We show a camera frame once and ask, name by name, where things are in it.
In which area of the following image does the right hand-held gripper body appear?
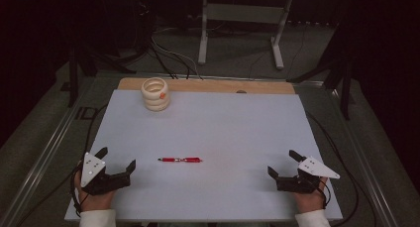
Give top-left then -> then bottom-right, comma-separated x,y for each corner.
275,156 -> 342,194

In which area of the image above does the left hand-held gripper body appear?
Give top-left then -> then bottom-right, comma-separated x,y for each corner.
80,152 -> 132,197

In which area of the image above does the red pen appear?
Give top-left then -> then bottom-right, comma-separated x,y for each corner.
157,157 -> 203,164

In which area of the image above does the cream ringed pen holder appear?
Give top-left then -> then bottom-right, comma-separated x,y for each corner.
140,76 -> 171,113

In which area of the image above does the person's left hand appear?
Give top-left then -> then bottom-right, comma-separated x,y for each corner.
73,169 -> 117,213

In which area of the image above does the person's right hand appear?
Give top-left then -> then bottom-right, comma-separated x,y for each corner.
292,176 -> 330,215

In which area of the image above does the white table mat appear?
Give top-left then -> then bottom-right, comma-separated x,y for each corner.
63,89 -> 345,223

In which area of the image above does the black tripod stand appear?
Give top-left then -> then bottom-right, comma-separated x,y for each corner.
286,28 -> 356,122
60,42 -> 138,108

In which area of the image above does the white metal stand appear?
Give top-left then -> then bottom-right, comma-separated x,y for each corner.
197,0 -> 295,71

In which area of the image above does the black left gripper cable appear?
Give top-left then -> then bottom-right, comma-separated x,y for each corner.
14,102 -> 110,227

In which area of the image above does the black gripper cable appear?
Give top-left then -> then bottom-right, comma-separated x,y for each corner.
305,110 -> 361,227
14,102 -> 110,227

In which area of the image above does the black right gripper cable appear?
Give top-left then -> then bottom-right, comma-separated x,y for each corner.
305,110 -> 361,227

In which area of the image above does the aluminium floor rail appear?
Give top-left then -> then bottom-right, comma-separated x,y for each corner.
325,84 -> 402,227
0,75 -> 100,227

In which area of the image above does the black floor cable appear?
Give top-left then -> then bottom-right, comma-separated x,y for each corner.
145,38 -> 192,80

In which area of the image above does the white floor cable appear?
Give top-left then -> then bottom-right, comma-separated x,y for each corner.
150,27 -> 203,80

